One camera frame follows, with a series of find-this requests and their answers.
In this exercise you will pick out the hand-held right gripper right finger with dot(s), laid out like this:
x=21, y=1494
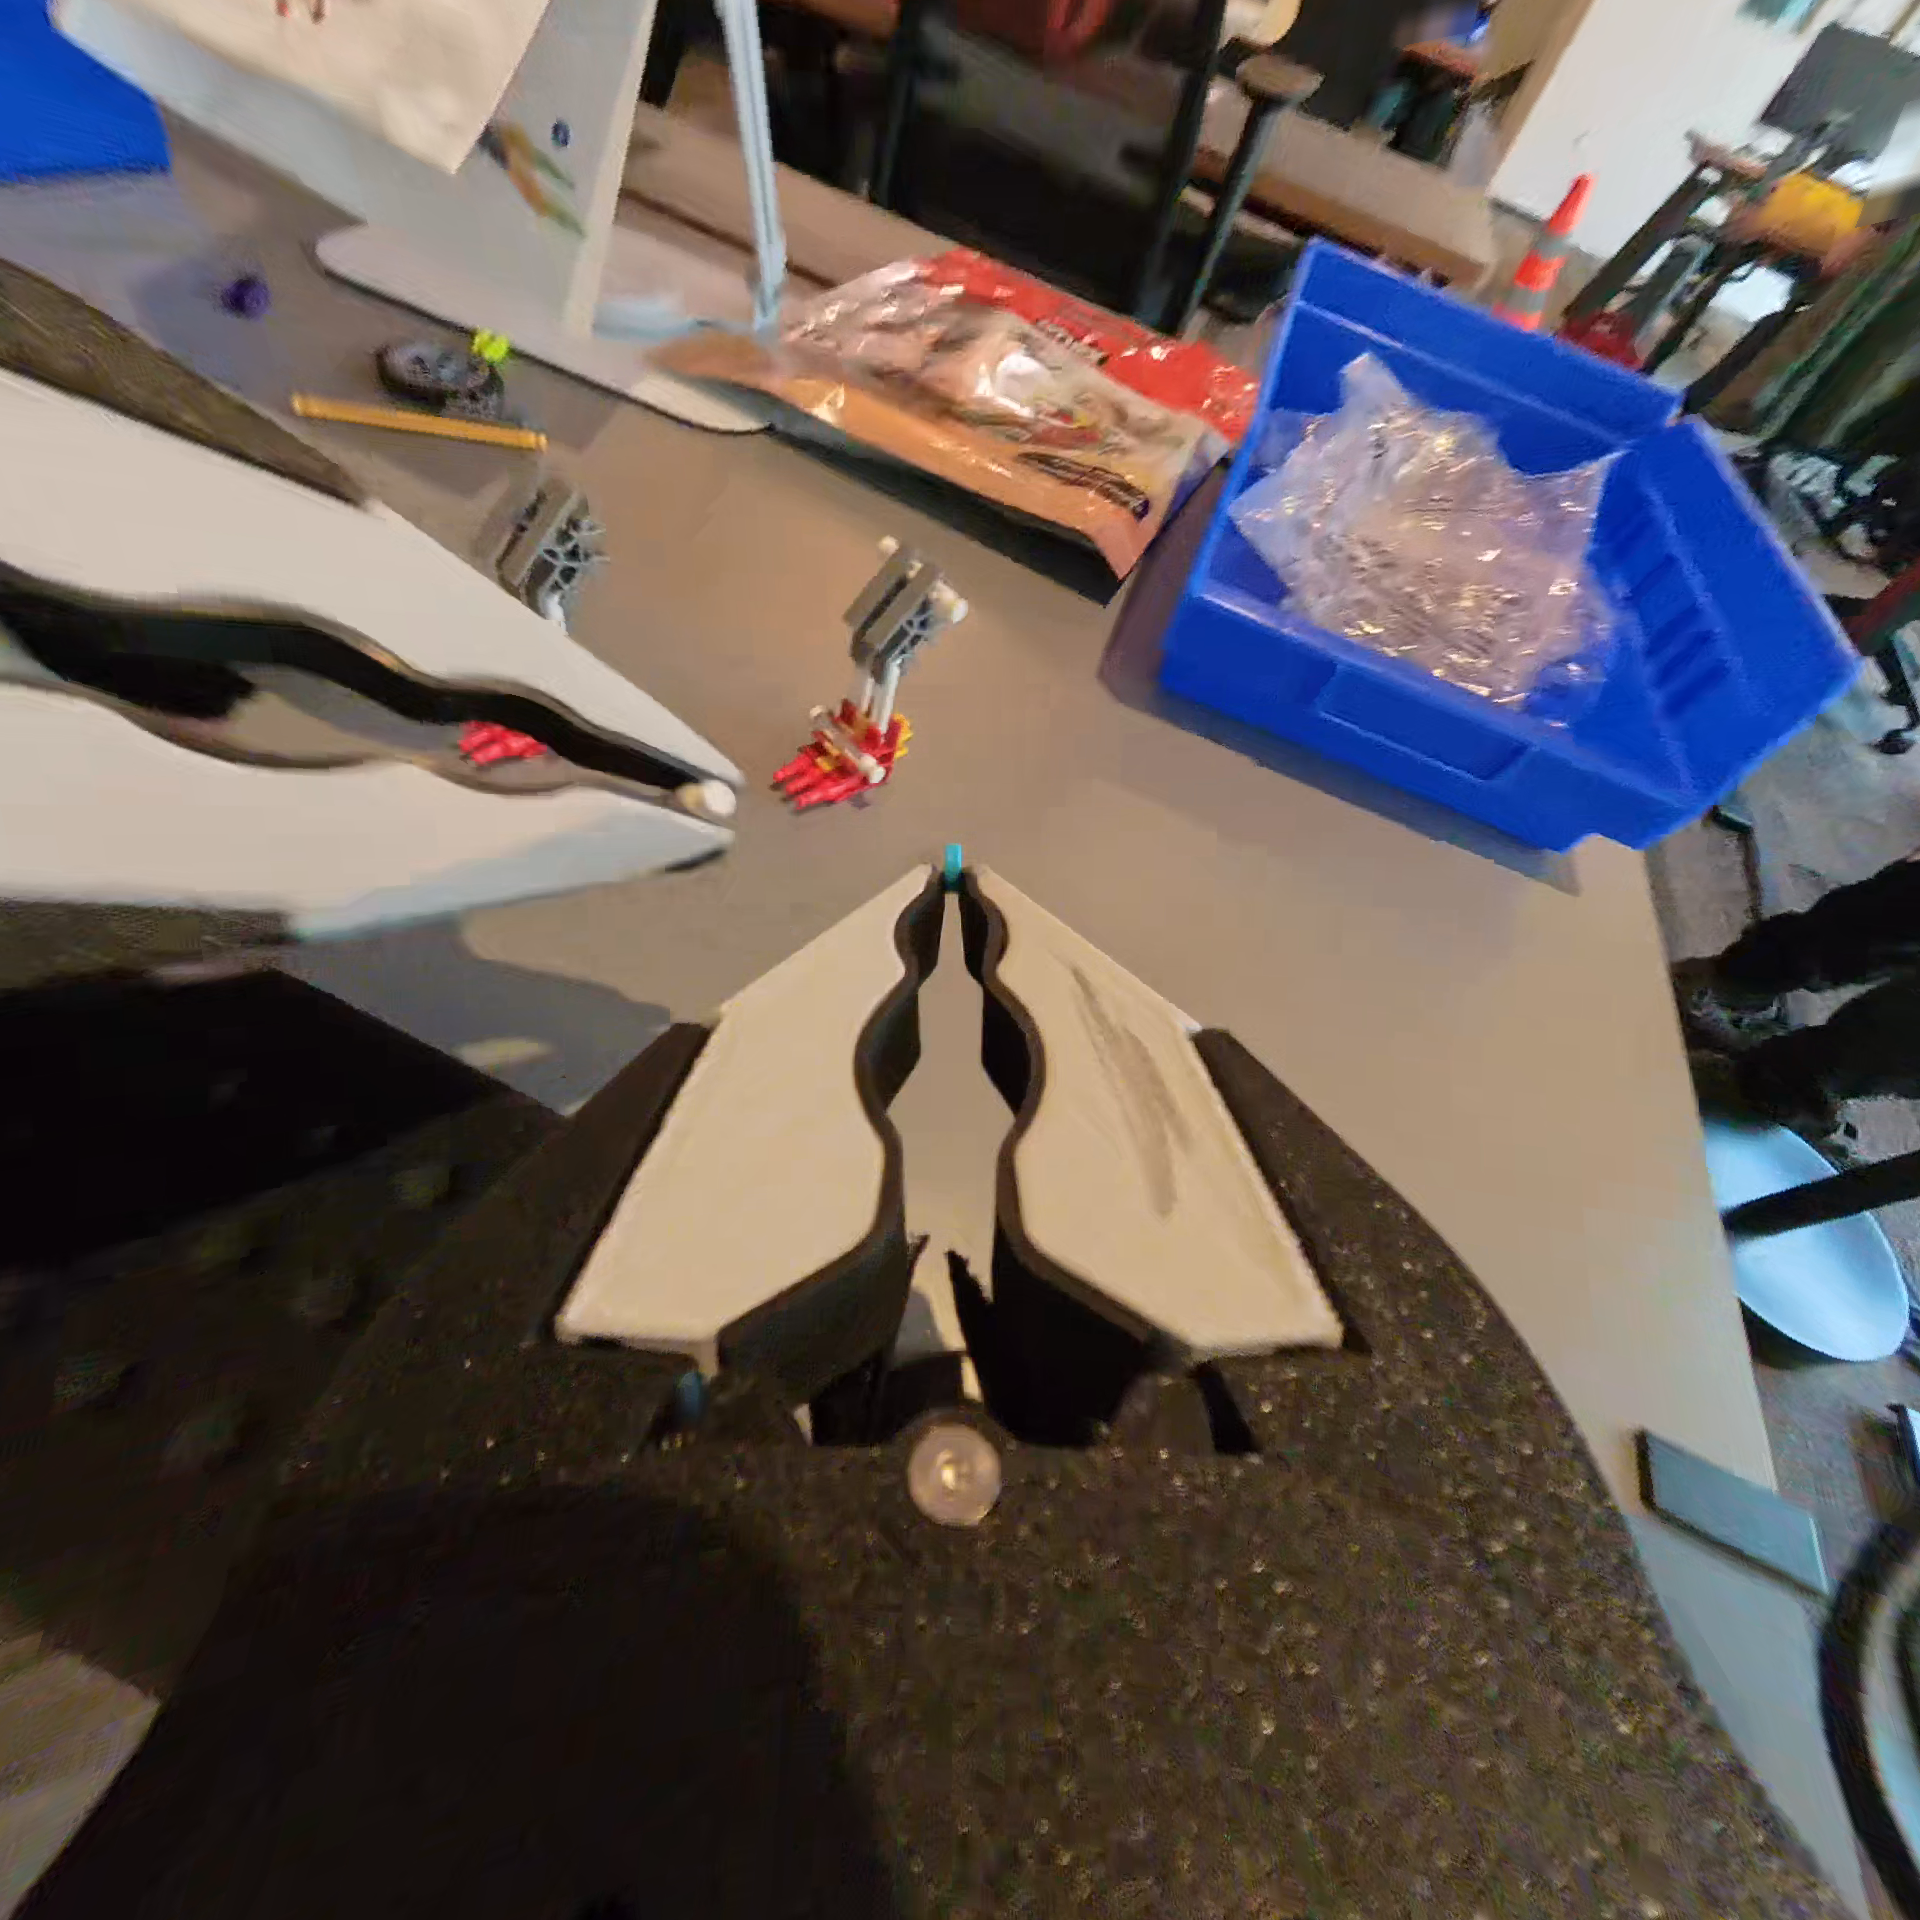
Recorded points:
x=1153, y=1187

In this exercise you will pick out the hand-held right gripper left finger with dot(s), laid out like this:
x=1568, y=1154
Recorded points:
x=748, y=1187

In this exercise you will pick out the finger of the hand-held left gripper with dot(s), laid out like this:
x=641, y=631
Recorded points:
x=303, y=541
x=303, y=842

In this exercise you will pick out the blue plastic container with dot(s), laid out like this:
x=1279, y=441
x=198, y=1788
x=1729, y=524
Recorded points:
x=59, y=90

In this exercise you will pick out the white toy rod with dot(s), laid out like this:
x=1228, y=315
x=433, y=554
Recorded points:
x=944, y=603
x=706, y=797

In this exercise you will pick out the grey red yellow toy assembly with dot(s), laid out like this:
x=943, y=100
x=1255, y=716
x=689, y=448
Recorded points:
x=887, y=662
x=558, y=546

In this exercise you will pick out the purple toy connector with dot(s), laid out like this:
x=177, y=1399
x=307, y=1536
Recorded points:
x=239, y=291

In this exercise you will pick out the yellow toy rod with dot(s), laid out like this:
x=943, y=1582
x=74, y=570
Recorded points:
x=420, y=423

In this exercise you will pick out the toy wheel with grey hub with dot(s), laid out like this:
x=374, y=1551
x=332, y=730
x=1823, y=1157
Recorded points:
x=436, y=377

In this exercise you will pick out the instruction sheet on white stand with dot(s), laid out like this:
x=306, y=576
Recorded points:
x=451, y=226

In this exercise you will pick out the printed instruction sheet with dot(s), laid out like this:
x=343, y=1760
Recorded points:
x=378, y=75

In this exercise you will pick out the blue plastic bin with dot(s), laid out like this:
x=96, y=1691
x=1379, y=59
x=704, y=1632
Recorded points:
x=1501, y=750

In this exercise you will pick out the pale chair base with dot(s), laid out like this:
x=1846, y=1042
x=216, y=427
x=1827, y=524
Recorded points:
x=1799, y=1274

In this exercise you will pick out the black rectangular plate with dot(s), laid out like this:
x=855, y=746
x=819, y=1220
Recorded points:
x=1725, y=1508

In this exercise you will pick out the black office chair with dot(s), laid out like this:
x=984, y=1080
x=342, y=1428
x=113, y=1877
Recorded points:
x=1799, y=992

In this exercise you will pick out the toy parts bag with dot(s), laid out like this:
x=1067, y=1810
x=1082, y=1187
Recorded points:
x=973, y=405

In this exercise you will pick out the clear plastic bag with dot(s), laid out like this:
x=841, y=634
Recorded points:
x=1425, y=541

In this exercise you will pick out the orange traffic cone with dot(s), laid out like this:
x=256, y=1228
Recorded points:
x=1546, y=255

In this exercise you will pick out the black metal frame rack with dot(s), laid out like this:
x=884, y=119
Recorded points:
x=1199, y=151

